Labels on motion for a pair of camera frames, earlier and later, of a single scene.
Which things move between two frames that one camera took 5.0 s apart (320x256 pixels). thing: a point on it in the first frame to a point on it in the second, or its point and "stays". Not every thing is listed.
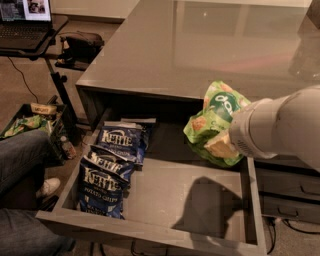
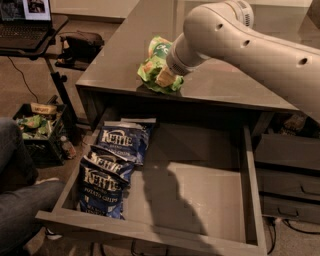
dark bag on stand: [79, 49] stays
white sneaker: [48, 187] to [51, 235]
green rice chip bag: [220, 103] to [155, 62]
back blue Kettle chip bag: [126, 137] stays
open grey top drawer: [177, 195] stays
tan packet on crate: [43, 108] stays
